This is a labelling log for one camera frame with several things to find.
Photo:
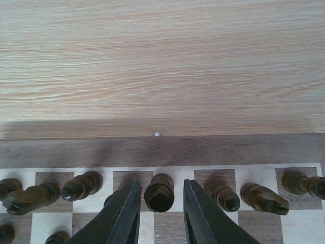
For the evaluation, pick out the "dark rook piece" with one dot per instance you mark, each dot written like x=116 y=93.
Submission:
x=263 y=199

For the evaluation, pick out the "dark knight piece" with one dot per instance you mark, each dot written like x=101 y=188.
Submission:
x=22 y=202

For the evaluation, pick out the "dark king on board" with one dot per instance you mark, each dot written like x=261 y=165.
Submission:
x=159 y=194

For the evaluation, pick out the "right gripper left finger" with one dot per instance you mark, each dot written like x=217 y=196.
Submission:
x=115 y=223

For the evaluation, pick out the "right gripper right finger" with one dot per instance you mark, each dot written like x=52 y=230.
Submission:
x=205 y=222

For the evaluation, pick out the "wooden chess board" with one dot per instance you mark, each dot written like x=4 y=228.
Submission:
x=241 y=173

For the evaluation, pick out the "dark bishop piece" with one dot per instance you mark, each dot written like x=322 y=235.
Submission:
x=81 y=186

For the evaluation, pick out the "dark queen piece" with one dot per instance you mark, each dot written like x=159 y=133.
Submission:
x=121 y=194

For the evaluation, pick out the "board metal clasp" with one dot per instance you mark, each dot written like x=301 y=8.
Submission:
x=157 y=134

